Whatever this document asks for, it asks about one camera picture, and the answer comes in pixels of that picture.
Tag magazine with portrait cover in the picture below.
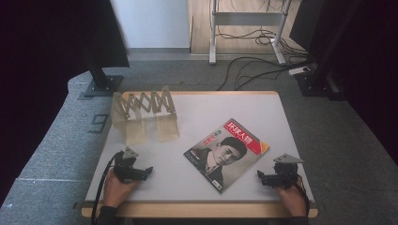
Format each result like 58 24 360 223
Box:
183 117 271 195

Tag person's left hand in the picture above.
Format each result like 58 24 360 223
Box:
102 170 139 209

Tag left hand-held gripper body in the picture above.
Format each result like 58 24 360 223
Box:
113 146 143 184

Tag black floor cable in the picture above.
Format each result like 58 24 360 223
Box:
216 55 314 92

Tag wooden expandable book rack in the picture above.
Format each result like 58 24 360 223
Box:
110 85 181 146

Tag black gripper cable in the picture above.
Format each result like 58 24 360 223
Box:
285 173 312 218
90 151 121 225

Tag black curtain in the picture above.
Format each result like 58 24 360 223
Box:
288 0 398 165
0 0 131 205

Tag white power strip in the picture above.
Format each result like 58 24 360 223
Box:
287 66 312 76

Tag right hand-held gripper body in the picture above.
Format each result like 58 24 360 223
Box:
270 153 304 189

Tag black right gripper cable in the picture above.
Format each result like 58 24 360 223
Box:
285 173 312 218

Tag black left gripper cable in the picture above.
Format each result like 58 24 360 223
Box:
90 151 121 225

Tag tangle of black cables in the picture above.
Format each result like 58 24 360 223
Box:
215 25 310 59

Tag person's right hand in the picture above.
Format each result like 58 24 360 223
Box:
275 176 310 218

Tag black metal stand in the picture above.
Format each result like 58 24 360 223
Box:
295 46 338 98
84 55 125 98

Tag white metal desk frame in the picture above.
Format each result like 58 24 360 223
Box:
208 0 294 66

